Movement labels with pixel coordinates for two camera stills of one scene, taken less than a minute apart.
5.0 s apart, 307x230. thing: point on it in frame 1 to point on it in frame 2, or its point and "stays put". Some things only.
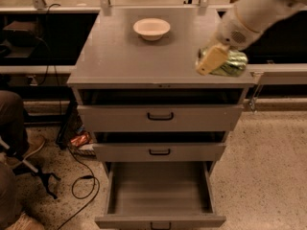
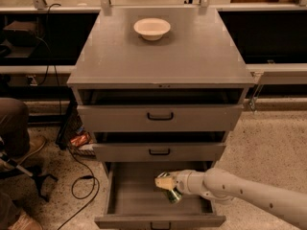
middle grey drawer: [206, 151] stays put
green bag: [235, 64] to [174, 195]
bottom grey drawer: [159, 195] stays put
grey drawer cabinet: [156, 124] stays put
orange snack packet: [81, 140] stays put
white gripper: [230, 33] to [182, 182]
